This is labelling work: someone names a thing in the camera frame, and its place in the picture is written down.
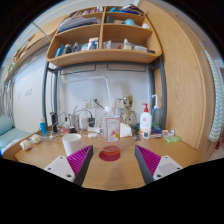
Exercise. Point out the white tissue pack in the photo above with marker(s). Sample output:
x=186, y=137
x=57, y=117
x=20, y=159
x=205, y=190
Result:
x=125, y=130

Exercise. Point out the white pump bottle, red pump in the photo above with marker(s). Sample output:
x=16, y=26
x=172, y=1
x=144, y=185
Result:
x=145, y=123

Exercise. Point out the black charger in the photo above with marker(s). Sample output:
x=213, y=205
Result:
x=91, y=122

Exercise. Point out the clear drink bottle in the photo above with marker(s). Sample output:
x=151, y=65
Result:
x=112, y=130

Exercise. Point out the white cup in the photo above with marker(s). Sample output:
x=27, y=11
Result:
x=71, y=144

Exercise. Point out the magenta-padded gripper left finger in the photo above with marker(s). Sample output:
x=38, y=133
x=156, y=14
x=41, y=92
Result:
x=63, y=167

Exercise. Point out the wooden tree-man figurine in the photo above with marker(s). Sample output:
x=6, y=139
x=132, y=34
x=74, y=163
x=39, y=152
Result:
x=128, y=113

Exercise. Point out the green wipes pack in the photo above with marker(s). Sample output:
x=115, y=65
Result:
x=172, y=139

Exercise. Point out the white tape roll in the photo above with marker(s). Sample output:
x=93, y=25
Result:
x=25, y=145
x=36, y=138

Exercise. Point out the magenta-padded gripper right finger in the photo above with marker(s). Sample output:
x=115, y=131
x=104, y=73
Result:
x=160, y=166

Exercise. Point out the small white pink box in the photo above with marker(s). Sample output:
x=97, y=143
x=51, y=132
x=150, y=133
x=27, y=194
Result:
x=168, y=133

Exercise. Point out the small black block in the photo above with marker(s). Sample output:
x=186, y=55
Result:
x=73, y=130

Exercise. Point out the black upright cylinder device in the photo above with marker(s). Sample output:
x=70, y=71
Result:
x=54, y=121

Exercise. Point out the small blue bottle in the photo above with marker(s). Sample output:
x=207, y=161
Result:
x=43, y=126

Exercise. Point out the grey metal shelf frame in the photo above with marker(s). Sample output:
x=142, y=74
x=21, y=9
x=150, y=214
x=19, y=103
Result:
x=162, y=93

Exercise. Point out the flat round red coaster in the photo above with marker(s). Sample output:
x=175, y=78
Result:
x=108, y=158

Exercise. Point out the teal cushioned seat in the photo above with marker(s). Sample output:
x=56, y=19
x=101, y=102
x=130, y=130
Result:
x=11, y=135

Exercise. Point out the wooden shelf unit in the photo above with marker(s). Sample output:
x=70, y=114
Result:
x=103, y=56

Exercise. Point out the small blue box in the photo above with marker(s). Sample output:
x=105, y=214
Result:
x=156, y=132

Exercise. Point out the green-white striped towel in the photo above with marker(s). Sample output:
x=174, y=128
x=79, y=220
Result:
x=216, y=106

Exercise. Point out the white power strip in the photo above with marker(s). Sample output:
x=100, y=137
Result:
x=94, y=129

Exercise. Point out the white computer mouse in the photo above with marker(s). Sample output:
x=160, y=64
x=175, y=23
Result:
x=93, y=135

